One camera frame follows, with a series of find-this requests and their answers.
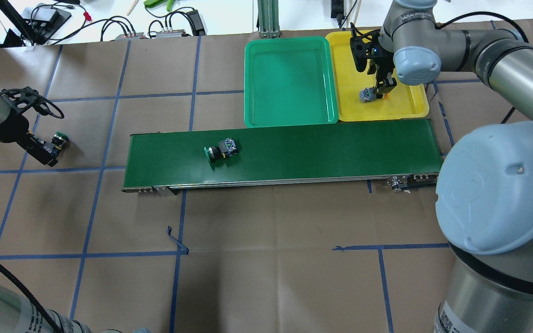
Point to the green conveyor belt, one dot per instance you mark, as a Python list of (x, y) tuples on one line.
[(283, 155)]

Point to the yellow plastic tray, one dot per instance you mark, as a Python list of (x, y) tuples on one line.
[(404, 101)]

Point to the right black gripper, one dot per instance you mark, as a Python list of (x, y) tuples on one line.
[(383, 64)]

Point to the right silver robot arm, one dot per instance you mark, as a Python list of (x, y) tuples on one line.
[(484, 190)]

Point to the green plastic tray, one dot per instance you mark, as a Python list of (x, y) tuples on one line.
[(289, 82)]

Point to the black power adapter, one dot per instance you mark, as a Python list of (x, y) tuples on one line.
[(197, 25)]

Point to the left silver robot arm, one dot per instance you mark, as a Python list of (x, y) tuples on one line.
[(21, 312)]

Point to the black box device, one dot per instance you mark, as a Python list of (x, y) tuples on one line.
[(45, 19)]

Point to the aluminium frame post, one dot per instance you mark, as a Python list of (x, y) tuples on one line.
[(268, 19)]

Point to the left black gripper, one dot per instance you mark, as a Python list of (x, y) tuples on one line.
[(10, 128)]

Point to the green-handled reacher grabber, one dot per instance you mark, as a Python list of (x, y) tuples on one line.
[(162, 7)]

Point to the green push button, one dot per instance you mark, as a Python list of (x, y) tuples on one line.
[(223, 150), (58, 143)]

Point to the yellow push button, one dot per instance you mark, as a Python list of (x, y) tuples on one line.
[(369, 95)]

